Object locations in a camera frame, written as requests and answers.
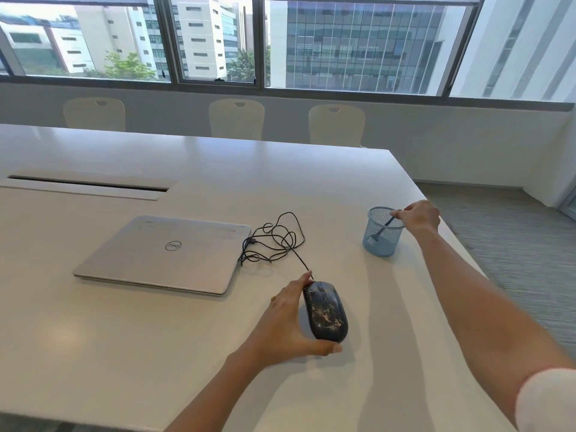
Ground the person's right hand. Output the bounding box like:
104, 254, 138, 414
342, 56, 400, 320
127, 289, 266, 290
390, 200, 441, 235

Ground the person's left hand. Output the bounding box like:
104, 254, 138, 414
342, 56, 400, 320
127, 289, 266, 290
233, 271, 344, 368

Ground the dark pen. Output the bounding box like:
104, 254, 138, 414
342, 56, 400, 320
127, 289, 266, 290
366, 212, 398, 246

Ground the worn black computer mouse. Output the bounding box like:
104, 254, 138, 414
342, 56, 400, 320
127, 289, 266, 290
302, 280, 350, 344

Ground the person's right forearm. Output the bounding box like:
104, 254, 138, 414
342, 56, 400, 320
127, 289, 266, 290
412, 227, 576, 430

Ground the person's left forearm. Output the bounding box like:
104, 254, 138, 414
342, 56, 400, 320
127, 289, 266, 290
163, 350, 276, 432

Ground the blue mesh pen cup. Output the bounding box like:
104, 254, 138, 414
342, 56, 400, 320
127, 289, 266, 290
362, 206, 407, 258

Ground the white chair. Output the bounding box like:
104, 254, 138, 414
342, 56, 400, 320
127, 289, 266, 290
62, 97, 127, 133
208, 98, 265, 141
308, 103, 366, 148

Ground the silver closed laptop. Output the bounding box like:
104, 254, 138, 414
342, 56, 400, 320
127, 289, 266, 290
73, 215, 253, 296

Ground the grey framed window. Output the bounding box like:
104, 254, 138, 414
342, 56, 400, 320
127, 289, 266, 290
0, 0, 576, 105

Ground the white sleeve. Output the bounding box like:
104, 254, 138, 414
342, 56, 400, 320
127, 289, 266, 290
514, 368, 576, 432

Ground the black mouse cable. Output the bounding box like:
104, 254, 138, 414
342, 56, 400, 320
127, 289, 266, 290
240, 211, 314, 283

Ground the table cable hatch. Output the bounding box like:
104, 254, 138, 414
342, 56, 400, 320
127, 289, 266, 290
0, 172, 179, 202

